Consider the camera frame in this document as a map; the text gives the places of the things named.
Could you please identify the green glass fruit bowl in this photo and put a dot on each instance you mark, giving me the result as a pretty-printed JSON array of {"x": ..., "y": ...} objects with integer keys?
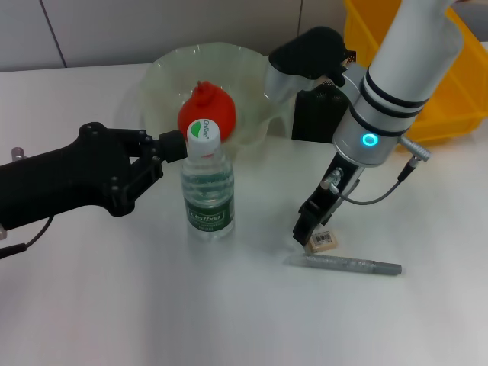
[{"x": 171, "y": 84}]

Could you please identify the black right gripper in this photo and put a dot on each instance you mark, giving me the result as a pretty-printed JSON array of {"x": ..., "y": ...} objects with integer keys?
[{"x": 335, "y": 190}]

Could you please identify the red tomato-shaped object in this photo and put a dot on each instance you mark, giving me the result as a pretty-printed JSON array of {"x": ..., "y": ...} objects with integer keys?
[{"x": 213, "y": 106}]

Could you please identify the black mesh pen holder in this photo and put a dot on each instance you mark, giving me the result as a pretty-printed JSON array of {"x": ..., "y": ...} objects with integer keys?
[{"x": 312, "y": 118}]

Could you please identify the tan rectangular eraser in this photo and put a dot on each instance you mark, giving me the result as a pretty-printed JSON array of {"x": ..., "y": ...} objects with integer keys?
[{"x": 327, "y": 241}]

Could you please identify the clear water bottle green label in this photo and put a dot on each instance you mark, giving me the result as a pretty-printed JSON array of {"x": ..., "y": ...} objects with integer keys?
[{"x": 207, "y": 183}]

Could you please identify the yellow plastic storage bin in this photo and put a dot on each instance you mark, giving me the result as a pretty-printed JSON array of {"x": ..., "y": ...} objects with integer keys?
[{"x": 457, "y": 95}]

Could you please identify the grey glitter pen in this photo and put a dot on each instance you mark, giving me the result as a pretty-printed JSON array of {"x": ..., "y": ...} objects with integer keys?
[{"x": 343, "y": 264}]

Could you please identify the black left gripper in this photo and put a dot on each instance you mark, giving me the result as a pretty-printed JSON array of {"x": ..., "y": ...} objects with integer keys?
[{"x": 68, "y": 175}]

